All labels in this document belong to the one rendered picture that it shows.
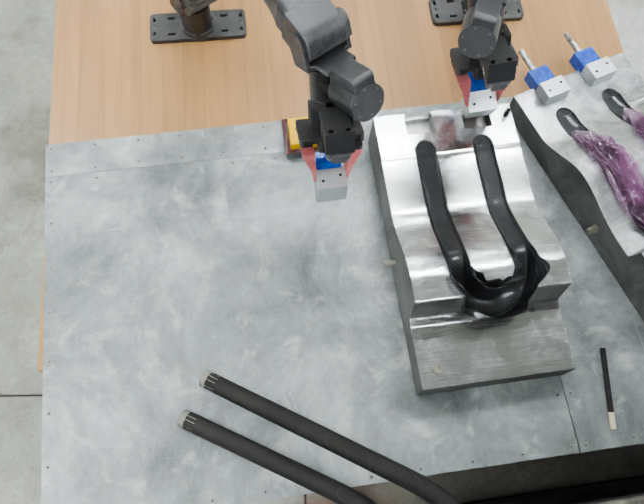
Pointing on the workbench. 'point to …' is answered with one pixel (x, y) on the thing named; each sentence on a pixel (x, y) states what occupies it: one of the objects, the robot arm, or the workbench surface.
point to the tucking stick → (608, 389)
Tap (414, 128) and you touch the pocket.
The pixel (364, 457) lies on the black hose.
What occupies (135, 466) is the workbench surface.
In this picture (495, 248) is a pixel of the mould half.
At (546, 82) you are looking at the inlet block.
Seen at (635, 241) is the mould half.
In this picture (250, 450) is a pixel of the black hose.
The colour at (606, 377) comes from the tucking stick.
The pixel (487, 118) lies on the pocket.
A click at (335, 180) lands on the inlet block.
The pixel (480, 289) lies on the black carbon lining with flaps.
